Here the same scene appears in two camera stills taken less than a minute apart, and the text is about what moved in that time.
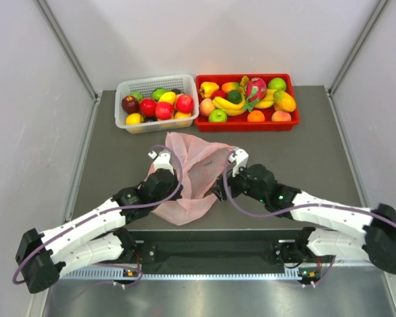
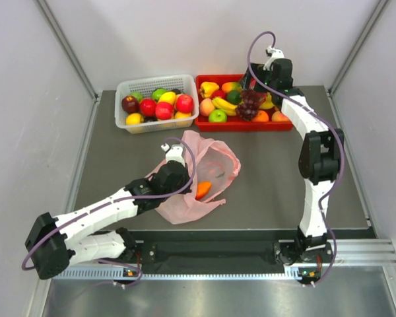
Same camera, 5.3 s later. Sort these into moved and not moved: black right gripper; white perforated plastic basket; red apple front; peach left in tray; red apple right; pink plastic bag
Moved: black right gripper; pink plastic bag
Not moved: red apple front; peach left in tray; white perforated plastic basket; red apple right
